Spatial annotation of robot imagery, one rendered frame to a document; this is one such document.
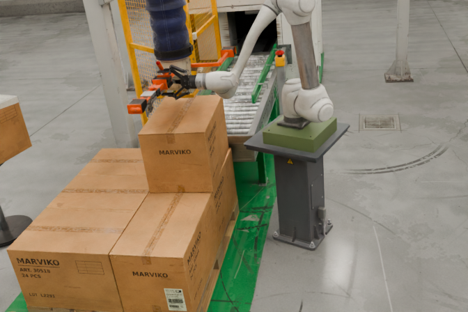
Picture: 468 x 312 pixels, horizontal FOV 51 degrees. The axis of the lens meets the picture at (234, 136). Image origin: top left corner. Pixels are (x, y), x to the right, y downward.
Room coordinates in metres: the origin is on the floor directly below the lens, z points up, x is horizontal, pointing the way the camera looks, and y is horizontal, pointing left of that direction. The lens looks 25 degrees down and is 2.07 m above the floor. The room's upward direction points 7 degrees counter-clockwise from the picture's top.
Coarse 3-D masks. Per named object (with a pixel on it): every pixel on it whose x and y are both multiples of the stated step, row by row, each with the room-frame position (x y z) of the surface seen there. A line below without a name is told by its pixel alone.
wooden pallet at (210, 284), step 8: (232, 216) 2.98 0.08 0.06; (232, 224) 2.94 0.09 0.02; (224, 232) 2.69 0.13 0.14; (232, 232) 2.86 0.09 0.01; (224, 240) 2.76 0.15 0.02; (224, 248) 2.68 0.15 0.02; (216, 256) 2.45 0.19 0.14; (224, 256) 2.61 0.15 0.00; (216, 264) 2.47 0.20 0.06; (216, 272) 2.44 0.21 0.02; (208, 280) 2.25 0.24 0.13; (216, 280) 2.38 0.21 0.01; (208, 288) 2.31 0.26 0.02; (208, 296) 2.24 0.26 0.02; (200, 304) 2.07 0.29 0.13; (208, 304) 2.19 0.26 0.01
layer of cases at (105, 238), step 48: (96, 192) 2.70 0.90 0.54; (144, 192) 2.63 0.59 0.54; (48, 240) 2.24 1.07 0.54; (96, 240) 2.19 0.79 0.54; (144, 240) 2.14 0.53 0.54; (192, 240) 2.12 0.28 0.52; (48, 288) 2.16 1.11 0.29; (96, 288) 2.09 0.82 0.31; (144, 288) 2.02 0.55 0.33; (192, 288) 2.01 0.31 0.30
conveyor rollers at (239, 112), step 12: (252, 60) 5.19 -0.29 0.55; (264, 60) 5.15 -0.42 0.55; (252, 72) 4.81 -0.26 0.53; (240, 84) 4.47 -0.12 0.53; (252, 84) 4.44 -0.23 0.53; (264, 84) 4.35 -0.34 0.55; (240, 96) 4.12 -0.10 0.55; (228, 108) 3.87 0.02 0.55; (240, 108) 3.84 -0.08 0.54; (252, 108) 3.81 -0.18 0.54; (228, 120) 3.59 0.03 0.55; (240, 120) 3.57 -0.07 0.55; (252, 120) 3.54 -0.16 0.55; (228, 132) 3.40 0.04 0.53; (240, 132) 3.37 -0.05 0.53
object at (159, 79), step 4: (156, 76) 2.69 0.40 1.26; (160, 76) 2.68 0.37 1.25; (164, 76) 2.68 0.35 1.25; (168, 76) 2.67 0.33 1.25; (152, 80) 2.61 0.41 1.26; (156, 80) 2.61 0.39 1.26; (160, 80) 2.60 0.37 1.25; (164, 80) 2.60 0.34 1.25; (168, 80) 2.60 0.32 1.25; (168, 84) 2.61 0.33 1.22; (172, 84) 2.65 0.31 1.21; (164, 88) 2.60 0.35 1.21
